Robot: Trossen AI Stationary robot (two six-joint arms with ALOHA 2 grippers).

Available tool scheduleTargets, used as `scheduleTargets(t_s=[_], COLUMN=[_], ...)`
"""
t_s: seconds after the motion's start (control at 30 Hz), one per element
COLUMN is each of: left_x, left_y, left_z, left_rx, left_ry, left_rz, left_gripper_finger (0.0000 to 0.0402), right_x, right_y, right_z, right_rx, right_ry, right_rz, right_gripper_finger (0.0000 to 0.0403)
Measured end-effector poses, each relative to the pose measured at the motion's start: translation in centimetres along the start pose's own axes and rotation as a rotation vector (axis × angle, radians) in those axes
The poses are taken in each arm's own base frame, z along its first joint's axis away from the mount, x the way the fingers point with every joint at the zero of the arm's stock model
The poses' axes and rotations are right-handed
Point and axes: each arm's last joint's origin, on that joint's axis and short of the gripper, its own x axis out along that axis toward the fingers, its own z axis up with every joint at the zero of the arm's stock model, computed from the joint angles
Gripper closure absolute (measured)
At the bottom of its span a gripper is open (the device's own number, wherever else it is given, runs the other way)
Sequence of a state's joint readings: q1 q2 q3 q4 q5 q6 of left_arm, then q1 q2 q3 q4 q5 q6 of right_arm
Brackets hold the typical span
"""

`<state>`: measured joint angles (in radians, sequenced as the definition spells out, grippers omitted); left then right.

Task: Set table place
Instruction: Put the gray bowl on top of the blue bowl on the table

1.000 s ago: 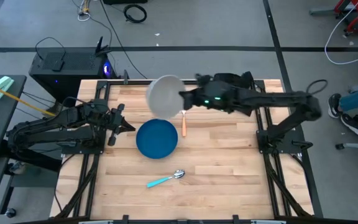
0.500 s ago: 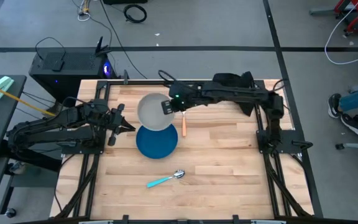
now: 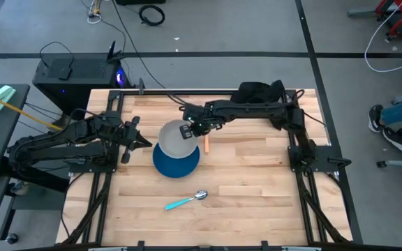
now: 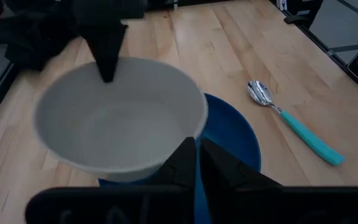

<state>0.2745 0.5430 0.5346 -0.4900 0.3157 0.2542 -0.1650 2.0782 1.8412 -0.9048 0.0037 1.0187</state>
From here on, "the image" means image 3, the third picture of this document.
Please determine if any coiled black cable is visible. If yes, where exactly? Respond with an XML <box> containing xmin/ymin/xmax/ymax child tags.
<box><xmin>138</xmin><ymin>4</ymin><xmax>166</xmax><ymax>26</ymax></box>

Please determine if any white and yellow cable bundle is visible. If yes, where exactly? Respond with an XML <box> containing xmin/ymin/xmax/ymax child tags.
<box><xmin>87</xmin><ymin>0</ymin><xmax>103</xmax><ymax>25</ymax></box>

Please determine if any person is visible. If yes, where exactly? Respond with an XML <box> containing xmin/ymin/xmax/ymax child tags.
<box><xmin>367</xmin><ymin>92</ymin><xmax>402</xmax><ymax>154</ymax></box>

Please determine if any white floor cable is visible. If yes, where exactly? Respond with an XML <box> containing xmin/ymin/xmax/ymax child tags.
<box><xmin>364</xmin><ymin>0</ymin><xmax>402</xmax><ymax>74</ymax></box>

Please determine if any spoon with teal handle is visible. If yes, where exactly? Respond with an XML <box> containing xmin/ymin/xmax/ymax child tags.
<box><xmin>164</xmin><ymin>190</ymin><xmax>209</xmax><ymax>212</ymax></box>

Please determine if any mint green stapler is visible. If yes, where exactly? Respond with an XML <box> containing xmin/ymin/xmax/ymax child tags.
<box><xmin>0</xmin><ymin>85</ymin><xmax>17</xmax><ymax>112</ymax></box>

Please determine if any black cloth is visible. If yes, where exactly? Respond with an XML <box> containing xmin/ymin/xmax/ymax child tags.
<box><xmin>230</xmin><ymin>79</ymin><xmax>288</xmax><ymax>130</ymax></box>

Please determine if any yellow strap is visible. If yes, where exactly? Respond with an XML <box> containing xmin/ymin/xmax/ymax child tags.
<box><xmin>0</xmin><ymin>88</ymin><xmax>64</xmax><ymax>132</ymax></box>

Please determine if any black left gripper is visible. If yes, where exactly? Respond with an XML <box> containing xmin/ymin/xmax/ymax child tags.
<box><xmin>117</xmin><ymin>116</ymin><xmax>153</xmax><ymax>164</ymax></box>

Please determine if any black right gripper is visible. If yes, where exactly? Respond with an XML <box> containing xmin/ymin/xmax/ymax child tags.
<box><xmin>181</xmin><ymin>102</ymin><xmax>223</xmax><ymax>140</ymax></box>

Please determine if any black computer tower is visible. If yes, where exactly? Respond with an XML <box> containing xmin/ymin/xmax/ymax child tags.
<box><xmin>32</xmin><ymin>52</ymin><xmax>132</xmax><ymax>113</ymax></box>

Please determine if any dark blue plate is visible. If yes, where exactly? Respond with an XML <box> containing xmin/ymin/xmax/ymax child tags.
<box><xmin>152</xmin><ymin>141</ymin><xmax>201</xmax><ymax>179</ymax></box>

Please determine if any grey bowl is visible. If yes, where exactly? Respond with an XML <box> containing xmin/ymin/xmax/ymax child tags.
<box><xmin>158</xmin><ymin>119</ymin><xmax>199</xmax><ymax>160</ymax></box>

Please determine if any long black floor cable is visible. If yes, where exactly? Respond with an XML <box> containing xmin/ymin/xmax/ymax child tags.
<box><xmin>111</xmin><ymin>0</ymin><xmax>169</xmax><ymax>91</ymax></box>

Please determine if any black metal table frame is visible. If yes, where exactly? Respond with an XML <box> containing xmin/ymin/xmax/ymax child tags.
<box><xmin>61</xmin><ymin>89</ymin><xmax>354</xmax><ymax>251</ymax></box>

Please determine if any black antenna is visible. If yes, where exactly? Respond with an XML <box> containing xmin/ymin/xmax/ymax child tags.
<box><xmin>105</xmin><ymin>40</ymin><xmax>126</xmax><ymax>64</ymax></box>

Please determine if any small black box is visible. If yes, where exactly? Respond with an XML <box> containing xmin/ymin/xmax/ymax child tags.
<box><xmin>58</xmin><ymin>66</ymin><xmax>73</xmax><ymax>81</ymax></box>

